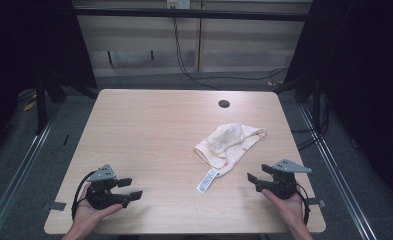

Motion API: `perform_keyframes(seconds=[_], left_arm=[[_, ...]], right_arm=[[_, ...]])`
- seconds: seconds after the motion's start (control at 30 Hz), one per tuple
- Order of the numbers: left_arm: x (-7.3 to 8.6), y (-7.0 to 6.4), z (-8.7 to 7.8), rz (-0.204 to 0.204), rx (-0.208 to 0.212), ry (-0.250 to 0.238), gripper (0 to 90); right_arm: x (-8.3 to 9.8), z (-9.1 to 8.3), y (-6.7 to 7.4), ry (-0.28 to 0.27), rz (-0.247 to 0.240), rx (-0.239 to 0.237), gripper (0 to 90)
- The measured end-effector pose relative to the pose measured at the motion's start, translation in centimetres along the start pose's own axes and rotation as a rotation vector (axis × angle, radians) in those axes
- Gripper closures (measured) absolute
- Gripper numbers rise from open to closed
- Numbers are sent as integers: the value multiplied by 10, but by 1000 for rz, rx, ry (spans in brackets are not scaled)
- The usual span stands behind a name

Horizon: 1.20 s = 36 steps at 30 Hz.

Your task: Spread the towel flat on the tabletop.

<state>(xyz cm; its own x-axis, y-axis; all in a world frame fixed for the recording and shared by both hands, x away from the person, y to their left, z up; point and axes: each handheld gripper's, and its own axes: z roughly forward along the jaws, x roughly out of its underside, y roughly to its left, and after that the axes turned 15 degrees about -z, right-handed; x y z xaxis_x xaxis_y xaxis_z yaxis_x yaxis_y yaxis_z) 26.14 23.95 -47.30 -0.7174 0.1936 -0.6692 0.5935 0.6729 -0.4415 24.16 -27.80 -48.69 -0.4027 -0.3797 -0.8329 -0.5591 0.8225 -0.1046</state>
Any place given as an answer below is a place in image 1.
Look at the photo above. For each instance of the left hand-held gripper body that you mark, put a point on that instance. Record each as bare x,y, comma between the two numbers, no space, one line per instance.
100,196

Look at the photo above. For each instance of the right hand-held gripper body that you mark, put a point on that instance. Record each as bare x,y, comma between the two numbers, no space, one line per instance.
282,185

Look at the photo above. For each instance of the pale muslin cloth with tag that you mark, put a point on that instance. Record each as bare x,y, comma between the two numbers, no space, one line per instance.
229,143

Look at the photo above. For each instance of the person's left hand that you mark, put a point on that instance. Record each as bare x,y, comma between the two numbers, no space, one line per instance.
89,216

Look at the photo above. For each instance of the person's right hand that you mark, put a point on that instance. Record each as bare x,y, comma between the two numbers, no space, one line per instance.
292,210

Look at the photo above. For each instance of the grey tape strip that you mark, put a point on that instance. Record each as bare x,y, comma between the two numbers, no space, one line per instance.
318,203
57,206

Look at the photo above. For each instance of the black metal stand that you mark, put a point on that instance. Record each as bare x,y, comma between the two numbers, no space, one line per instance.
41,106

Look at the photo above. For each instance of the yellow floor item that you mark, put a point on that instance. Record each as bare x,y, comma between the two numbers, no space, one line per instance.
29,106

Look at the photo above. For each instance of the black curtain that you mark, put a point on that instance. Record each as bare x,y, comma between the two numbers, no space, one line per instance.
30,46
360,66

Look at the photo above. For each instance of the black horizontal metal bar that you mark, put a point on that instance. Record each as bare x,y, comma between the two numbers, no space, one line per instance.
190,14

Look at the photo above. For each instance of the grey floor rail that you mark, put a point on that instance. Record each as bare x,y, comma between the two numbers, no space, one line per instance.
337,173
15,173

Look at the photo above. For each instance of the white wall socket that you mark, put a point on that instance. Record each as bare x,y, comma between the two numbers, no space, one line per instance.
178,3

